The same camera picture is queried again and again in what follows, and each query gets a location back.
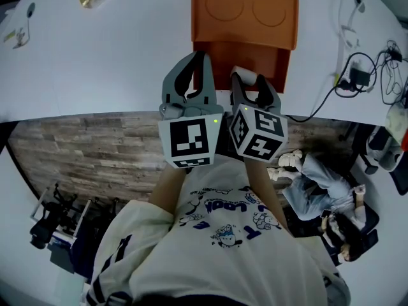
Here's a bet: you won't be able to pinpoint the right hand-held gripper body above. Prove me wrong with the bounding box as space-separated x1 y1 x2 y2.
228 101 289 163

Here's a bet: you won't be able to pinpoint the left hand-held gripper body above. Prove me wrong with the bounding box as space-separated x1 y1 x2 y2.
157 101 224 170

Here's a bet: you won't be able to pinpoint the white roll item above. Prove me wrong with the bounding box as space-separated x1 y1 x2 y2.
230 64 259 86

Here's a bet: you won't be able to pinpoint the orange cardboard box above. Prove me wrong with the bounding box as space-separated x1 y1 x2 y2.
191 0 300 94

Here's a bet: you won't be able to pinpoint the person's left forearm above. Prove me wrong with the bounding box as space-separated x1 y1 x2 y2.
149 162 193 210

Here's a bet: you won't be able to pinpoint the person's right forearm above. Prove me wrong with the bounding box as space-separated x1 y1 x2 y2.
243 156 295 237

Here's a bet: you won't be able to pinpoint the white power strip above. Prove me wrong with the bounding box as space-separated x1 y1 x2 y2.
333 24 355 91

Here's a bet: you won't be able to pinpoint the black power adapter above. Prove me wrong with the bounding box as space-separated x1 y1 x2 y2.
349 66 371 87

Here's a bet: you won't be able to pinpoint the black chair base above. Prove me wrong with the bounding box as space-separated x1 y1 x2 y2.
337 122 383 175

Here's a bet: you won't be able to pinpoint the person's white printed shirt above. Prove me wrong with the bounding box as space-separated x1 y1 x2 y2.
85 156 351 306

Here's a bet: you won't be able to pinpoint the pale plush bag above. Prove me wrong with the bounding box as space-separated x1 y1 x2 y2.
366 101 408 172

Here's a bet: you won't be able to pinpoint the black power cable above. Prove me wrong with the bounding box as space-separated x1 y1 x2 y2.
286 52 383 123

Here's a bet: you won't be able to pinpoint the white cable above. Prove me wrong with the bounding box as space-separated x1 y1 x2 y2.
331 0 367 31

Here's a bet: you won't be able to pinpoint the tangled black cables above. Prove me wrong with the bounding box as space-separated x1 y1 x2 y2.
369 39 408 106

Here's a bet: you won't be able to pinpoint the black camera rig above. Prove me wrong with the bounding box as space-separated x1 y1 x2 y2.
29 182 92 251

